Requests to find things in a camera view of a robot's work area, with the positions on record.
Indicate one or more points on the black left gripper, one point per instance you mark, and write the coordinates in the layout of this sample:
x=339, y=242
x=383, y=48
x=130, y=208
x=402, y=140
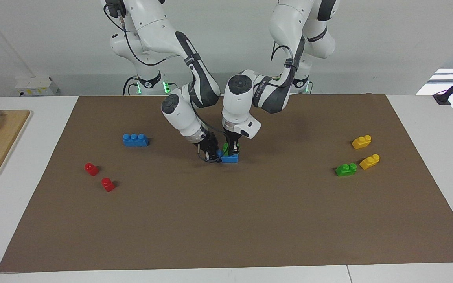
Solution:
x=232, y=138

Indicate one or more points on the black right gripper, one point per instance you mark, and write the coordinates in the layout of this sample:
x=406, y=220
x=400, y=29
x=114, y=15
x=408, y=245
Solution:
x=207, y=144

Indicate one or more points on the green two-stud toy brick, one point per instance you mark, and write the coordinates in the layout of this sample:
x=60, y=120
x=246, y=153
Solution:
x=238, y=151
x=345, y=170

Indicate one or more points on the blue three-stud toy brick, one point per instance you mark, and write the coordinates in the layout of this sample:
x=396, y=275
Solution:
x=135, y=140
x=231, y=159

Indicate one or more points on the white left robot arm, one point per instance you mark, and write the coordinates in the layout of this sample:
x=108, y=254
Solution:
x=238, y=102

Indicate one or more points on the brown table mat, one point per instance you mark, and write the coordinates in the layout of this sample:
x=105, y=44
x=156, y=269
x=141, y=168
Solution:
x=226, y=216

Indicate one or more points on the red one-stud toy brick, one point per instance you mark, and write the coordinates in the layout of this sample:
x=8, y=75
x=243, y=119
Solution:
x=108, y=185
x=91, y=169

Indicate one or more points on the yellow two-stud toy brick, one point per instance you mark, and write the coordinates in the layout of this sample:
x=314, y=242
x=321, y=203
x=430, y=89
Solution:
x=361, y=142
x=369, y=162

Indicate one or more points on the white wall socket box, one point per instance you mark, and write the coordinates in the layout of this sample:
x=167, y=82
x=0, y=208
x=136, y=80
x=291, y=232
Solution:
x=34, y=86

